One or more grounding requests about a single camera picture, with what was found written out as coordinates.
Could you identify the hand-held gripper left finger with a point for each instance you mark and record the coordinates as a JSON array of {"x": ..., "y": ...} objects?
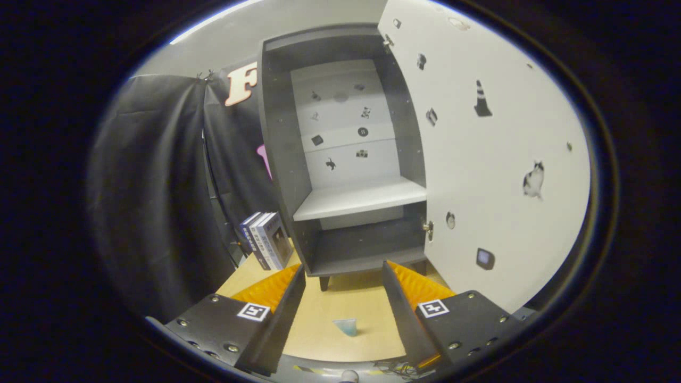
[{"x": 284, "y": 314}]

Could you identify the white cabinet door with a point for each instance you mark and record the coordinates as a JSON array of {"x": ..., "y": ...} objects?
[{"x": 479, "y": 170}]

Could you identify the black backdrop stand pole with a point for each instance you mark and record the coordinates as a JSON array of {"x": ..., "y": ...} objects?
[{"x": 212, "y": 186}]

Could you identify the grey cabinet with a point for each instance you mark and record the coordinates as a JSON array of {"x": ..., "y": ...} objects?
[{"x": 279, "y": 133}]

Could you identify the black backdrop cloth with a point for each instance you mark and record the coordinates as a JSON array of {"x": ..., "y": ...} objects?
[{"x": 154, "y": 186}]

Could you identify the translucent blue tube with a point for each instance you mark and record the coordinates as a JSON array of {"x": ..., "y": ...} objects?
[{"x": 347, "y": 327}]

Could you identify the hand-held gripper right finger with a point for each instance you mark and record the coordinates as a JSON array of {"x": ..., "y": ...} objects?
[{"x": 401, "y": 308}]

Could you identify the white cabinet shelf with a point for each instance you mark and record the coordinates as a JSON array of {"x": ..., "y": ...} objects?
[{"x": 362, "y": 199}]

